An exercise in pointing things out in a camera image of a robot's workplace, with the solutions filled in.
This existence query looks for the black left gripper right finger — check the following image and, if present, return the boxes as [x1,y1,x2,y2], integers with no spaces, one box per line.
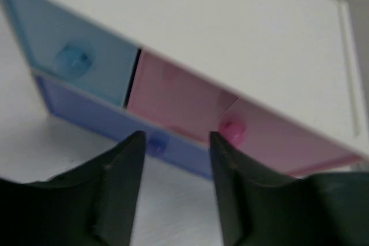
[209,131,368,245]

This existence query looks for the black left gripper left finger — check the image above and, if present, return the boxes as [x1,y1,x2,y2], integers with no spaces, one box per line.
[1,131,146,245]

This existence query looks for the pink drawer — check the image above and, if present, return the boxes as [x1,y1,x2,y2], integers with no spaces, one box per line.
[127,51,362,175]

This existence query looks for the white drawer organizer box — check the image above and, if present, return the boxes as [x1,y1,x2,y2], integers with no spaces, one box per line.
[0,0,369,177]

